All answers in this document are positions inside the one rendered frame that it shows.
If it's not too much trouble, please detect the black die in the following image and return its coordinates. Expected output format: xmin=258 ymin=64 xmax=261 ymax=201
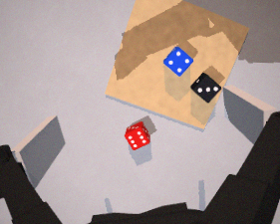
xmin=190 ymin=73 xmax=221 ymax=103

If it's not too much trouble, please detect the tan flat mat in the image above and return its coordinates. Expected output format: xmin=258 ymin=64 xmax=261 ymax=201
xmin=105 ymin=0 xmax=250 ymax=129

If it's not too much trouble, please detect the blue die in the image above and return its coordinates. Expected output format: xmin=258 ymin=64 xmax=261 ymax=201
xmin=163 ymin=47 xmax=193 ymax=77

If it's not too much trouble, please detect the red die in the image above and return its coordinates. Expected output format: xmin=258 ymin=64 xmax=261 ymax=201
xmin=125 ymin=121 xmax=150 ymax=150

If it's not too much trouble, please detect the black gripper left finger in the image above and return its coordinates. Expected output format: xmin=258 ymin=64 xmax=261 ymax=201
xmin=0 ymin=115 xmax=66 ymax=224

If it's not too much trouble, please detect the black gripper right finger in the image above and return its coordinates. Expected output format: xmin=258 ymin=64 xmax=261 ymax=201
xmin=190 ymin=85 xmax=280 ymax=224

